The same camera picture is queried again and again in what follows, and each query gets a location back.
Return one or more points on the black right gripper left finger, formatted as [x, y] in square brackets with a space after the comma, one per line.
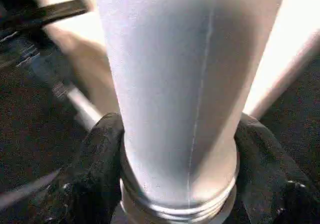
[97, 171]

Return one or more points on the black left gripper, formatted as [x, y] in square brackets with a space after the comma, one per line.
[62, 8]

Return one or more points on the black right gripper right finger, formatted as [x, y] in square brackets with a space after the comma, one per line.
[270, 184]

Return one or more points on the white plastic table leg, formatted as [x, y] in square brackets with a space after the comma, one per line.
[175, 83]

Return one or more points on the white plastic table top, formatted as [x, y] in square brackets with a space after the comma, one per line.
[287, 46]

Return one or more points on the black work surface mat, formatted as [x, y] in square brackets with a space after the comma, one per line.
[25, 133]

